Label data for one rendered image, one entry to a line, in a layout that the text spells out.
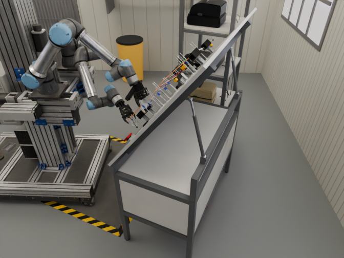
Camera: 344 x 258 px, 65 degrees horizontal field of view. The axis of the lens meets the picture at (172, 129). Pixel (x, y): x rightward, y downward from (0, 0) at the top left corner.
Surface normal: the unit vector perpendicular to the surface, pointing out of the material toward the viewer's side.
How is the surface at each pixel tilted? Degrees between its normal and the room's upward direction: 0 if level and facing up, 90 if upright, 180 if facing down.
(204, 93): 90
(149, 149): 0
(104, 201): 0
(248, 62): 90
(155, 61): 90
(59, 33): 85
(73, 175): 0
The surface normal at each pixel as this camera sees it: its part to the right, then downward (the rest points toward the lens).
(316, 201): 0.00, -0.81
